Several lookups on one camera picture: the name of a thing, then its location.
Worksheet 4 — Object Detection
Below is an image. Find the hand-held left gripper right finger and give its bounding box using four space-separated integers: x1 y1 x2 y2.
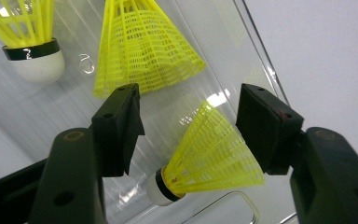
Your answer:
236 83 305 175

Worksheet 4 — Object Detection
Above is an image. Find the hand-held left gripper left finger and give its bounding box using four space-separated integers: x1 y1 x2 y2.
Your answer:
91 83 145 178

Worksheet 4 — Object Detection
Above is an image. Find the white board mat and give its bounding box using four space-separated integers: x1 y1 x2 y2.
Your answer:
0 0 358 224

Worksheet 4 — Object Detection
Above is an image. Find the yellow shuttlecock white cork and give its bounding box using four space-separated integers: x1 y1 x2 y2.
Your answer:
92 0 208 98
0 0 66 86
145 100 266 207

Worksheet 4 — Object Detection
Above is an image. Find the clear plastic tray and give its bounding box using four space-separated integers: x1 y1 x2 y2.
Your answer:
0 0 294 224

